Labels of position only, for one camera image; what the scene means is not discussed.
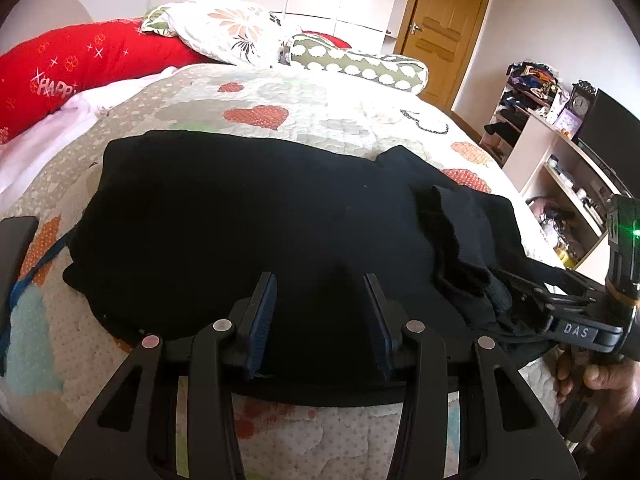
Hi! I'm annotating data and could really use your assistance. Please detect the pile of clothes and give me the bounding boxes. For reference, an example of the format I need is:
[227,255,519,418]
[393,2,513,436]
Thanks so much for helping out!
[505,61,568,111]

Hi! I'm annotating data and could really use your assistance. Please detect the white headboard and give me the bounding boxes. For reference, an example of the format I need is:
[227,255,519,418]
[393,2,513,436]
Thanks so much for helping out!
[0,0,94,43]

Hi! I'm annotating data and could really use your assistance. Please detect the wooden door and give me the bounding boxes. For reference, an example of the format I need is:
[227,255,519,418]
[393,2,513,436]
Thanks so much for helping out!
[394,0,494,112]

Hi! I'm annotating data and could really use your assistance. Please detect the red printed pillow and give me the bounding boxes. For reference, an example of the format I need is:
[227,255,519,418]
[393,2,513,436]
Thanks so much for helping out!
[0,17,206,145]

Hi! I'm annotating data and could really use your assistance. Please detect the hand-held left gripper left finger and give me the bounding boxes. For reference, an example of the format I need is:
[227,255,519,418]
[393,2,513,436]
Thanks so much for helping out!
[52,271,279,480]

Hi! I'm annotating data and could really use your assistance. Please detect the white floral pillow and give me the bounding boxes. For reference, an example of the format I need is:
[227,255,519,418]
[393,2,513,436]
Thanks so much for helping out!
[140,0,303,67]

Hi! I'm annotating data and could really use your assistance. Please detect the blue strap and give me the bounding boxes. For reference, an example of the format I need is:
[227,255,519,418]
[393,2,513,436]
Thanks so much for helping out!
[0,230,76,376]

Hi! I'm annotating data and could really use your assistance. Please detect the beige shelf unit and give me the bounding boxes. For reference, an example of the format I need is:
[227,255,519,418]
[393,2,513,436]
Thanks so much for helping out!
[479,62,631,273]

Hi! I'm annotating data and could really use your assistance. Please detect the black television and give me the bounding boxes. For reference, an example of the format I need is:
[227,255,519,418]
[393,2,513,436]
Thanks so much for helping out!
[575,88,640,197]

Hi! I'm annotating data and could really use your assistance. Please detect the person's right hand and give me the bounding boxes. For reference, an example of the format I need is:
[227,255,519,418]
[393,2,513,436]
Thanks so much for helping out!
[555,347,640,419]

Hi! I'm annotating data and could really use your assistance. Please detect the white bed sheet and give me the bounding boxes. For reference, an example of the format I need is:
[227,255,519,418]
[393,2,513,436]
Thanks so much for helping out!
[0,74,176,196]

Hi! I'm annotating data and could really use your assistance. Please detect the green cloud print bolster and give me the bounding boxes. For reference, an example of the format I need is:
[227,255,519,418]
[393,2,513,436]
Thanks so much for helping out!
[286,32,432,97]

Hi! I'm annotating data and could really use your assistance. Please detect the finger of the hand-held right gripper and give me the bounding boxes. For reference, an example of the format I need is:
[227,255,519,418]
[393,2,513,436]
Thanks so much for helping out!
[529,256,608,293]
[499,269,603,333]

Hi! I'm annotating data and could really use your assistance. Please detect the patterned quilted bedspread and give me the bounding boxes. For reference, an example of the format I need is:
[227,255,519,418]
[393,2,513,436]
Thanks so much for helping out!
[0,62,576,480]

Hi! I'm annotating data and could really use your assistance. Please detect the dark ornate table clock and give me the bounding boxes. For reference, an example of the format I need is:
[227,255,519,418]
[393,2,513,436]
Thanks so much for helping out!
[569,79,597,121]

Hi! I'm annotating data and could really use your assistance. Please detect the black pants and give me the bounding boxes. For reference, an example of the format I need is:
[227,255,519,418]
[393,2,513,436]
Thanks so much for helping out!
[62,130,571,408]

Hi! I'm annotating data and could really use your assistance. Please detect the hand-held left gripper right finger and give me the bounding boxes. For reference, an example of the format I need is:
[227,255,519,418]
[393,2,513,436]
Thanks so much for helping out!
[363,273,576,480]

